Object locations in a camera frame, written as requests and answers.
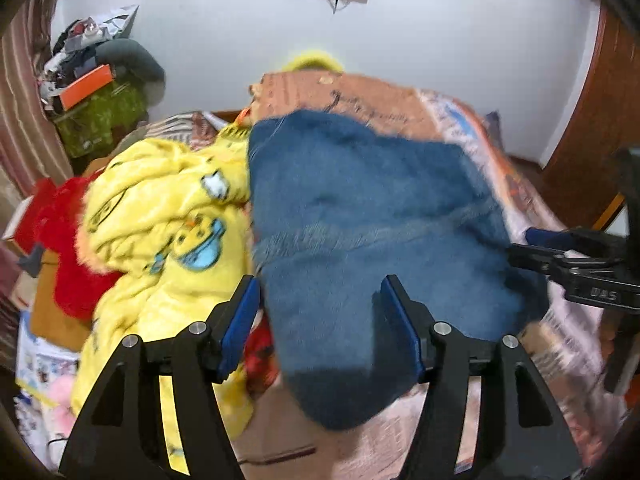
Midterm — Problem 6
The yellow plush item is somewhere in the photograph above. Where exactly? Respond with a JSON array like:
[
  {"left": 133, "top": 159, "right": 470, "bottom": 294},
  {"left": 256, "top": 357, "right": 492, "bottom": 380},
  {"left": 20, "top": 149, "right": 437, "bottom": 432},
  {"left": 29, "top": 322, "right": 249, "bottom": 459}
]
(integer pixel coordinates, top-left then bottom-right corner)
[{"left": 279, "top": 49, "right": 347, "bottom": 77}]

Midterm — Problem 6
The white printed box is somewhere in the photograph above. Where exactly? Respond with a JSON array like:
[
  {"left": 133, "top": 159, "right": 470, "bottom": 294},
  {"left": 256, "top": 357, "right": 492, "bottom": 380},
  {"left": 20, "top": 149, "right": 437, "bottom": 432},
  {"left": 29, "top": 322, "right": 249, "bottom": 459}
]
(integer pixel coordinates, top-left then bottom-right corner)
[{"left": 15, "top": 310, "right": 82, "bottom": 392}]

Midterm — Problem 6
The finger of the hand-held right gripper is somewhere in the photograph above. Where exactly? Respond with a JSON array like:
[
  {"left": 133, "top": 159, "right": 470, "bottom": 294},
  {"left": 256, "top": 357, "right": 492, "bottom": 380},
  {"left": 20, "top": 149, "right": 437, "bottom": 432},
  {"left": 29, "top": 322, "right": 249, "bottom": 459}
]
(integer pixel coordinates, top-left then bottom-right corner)
[
  {"left": 525, "top": 227, "right": 621, "bottom": 256},
  {"left": 509, "top": 244, "right": 581, "bottom": 281}
]

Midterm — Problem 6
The grey neck pillow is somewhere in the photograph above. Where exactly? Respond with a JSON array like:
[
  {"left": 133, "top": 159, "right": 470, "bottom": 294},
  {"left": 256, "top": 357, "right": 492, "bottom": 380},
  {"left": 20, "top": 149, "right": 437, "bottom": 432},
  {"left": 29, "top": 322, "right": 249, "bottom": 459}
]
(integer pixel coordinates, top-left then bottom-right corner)
[{"left": 95, "top": 39, "right": 167, "bottom": 106}]

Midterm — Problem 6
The brown cardboard box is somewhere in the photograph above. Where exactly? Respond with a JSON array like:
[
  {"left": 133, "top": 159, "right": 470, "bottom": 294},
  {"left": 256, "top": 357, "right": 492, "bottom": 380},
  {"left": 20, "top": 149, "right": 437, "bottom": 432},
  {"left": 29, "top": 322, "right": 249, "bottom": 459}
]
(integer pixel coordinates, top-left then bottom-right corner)
[{"left": 29, "top": 249, "right": 97, "bottom": 352}]

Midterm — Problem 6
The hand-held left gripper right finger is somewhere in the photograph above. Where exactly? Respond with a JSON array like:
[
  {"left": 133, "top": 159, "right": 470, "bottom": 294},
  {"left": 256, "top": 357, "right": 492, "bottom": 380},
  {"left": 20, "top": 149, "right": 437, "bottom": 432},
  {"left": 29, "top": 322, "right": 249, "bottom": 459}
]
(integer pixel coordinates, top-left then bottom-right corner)
[{"left": 380, "top": 275, "right": 583, "bottom": 480}]

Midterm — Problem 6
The colourful printed blanket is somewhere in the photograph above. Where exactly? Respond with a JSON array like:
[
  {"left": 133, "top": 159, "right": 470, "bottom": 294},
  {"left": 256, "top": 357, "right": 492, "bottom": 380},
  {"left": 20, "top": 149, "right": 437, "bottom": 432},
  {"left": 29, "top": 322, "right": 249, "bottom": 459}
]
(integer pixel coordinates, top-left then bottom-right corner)
[{"left": 235, "top": 72, "right": 628, "bottom": 480}]

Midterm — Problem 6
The white paper bag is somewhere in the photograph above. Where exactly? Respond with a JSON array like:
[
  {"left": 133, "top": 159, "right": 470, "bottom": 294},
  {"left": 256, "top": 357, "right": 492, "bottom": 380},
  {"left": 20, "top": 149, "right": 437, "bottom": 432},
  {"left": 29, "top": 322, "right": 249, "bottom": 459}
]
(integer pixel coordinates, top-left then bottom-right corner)
[{"left": 102, "top": 4, "right": 141, "bottom": 41}]

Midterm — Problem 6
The yellow printed fleece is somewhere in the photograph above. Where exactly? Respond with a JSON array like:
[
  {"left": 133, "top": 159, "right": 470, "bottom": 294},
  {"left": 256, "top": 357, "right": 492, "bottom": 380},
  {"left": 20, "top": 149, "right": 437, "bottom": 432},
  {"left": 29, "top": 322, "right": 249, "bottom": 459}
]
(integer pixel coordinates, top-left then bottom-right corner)
[{"left": 70, "top": 125, "right": 257, "bottom": 476}]

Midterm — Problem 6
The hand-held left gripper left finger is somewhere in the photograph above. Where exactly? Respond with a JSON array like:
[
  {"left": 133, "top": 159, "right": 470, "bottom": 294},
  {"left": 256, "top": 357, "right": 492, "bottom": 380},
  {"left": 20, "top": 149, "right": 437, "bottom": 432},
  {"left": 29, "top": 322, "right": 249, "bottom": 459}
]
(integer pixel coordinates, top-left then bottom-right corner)
[{"left": 59, "top": 275, "right": 262, "bottom": 480}]

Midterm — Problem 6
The orange box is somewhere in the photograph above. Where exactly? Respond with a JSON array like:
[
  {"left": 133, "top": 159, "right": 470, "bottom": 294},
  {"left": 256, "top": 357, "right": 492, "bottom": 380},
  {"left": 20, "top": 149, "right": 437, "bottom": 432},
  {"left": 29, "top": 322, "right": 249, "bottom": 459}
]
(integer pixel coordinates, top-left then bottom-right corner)
[{"left": 59, "top": 64, "right": 115, "bottom": 111}]

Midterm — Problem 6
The red fluffy cloth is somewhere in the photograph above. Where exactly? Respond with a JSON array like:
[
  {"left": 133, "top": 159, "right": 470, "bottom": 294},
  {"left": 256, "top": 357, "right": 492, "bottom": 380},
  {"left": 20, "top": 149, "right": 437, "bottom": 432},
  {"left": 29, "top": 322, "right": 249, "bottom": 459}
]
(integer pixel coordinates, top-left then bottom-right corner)
[{"left": 30, "top": 176, "right": 126, "bottom": 322}]

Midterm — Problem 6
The striped sheet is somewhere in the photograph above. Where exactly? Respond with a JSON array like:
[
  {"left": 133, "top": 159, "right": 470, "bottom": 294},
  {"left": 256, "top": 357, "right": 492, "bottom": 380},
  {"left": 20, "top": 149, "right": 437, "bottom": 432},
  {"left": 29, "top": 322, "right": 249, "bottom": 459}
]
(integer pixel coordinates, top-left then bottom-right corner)
[{"left": 132, "top": 111, "right": 228, "bottom": 148}]

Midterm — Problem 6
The pile of assorted clutter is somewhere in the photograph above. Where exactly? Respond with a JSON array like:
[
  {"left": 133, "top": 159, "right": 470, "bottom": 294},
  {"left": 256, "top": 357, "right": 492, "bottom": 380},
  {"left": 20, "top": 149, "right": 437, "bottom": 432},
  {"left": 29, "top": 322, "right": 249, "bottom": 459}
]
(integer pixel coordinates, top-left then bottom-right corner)
[{"left": 39, "top": 17, "right": 117, "bottom": 113}]

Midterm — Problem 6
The striped curtain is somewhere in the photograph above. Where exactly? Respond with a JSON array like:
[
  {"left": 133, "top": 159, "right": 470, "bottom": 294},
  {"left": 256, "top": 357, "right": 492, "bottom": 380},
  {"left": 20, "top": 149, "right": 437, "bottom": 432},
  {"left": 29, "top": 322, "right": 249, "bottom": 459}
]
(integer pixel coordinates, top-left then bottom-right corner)
[{"left": 0, "top": 0, "right": 76, "bottom": 196}]

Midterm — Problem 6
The blue fuzzy towel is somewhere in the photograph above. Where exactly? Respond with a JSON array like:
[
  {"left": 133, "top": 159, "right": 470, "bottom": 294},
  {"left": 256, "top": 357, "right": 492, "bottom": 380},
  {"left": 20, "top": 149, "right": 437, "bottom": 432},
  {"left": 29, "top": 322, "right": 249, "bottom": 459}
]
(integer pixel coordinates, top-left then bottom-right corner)
[{"left": 247, "top": 110, "right": 548, "bottom": 431}]

